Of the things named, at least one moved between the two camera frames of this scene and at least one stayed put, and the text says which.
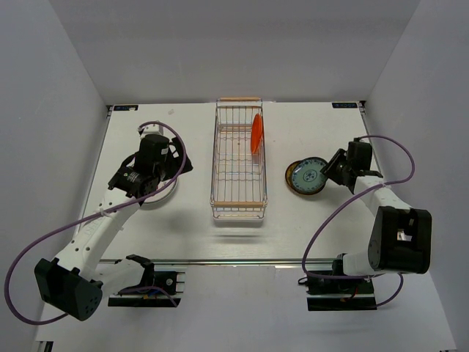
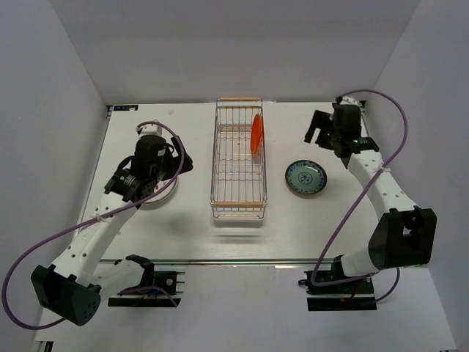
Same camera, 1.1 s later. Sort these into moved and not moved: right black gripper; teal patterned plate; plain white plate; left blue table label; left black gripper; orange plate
Moved: right black gripper; teal patterned plate
Not moved: left blue table label; left black gripper; orange plate; plain white plate
